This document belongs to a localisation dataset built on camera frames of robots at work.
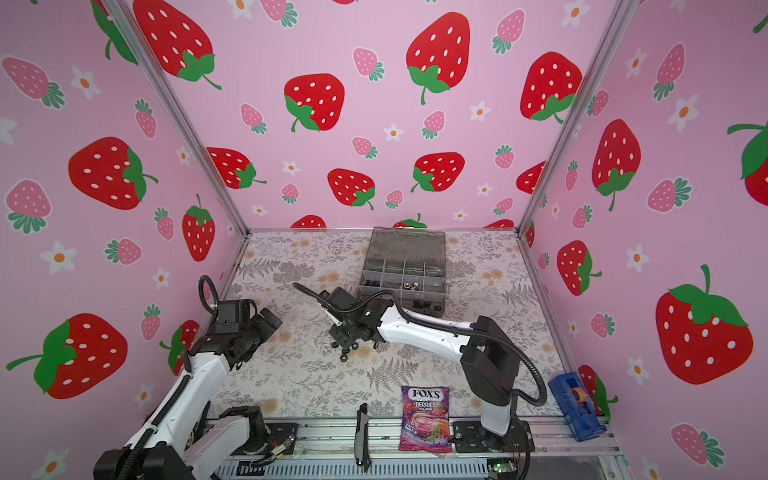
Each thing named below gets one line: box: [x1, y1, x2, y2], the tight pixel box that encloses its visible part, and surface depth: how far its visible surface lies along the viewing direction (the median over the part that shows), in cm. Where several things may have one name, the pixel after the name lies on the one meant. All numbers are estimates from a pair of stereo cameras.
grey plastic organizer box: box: [359, 227, 447, 317], surface depth 116 cm
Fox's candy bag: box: [399, 386, 453, 453], surface depth 77 cm
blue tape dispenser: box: [548, 372, 607, 442], surface depth 76 cm
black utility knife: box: [354, 403, 372, 473], surface depth 75 cm
